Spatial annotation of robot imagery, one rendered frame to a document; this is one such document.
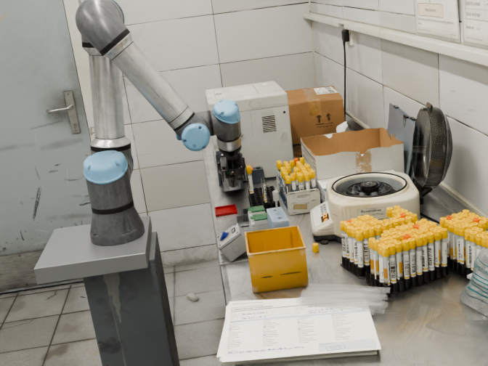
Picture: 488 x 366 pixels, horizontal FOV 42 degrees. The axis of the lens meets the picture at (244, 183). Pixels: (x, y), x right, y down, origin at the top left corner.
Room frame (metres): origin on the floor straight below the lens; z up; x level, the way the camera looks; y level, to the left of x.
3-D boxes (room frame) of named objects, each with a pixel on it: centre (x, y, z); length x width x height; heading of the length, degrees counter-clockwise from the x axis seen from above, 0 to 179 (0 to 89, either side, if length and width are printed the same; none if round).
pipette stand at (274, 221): (1.51, -0.08, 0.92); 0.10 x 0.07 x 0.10; 6
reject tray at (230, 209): (1.85, 0.07, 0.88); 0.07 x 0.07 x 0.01; 4
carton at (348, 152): (1.96, -0.36, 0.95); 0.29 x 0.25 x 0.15; 94
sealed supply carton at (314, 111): (2.65, -0.33, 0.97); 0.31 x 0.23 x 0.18; 177
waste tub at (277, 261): (1.36, -0.05, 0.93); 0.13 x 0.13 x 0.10; 1
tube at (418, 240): (1.24, -0.36, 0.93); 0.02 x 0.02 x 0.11
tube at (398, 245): (1.23, -0.31, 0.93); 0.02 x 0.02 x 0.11
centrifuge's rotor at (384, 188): (1.60, -0.33, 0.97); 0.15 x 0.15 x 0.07
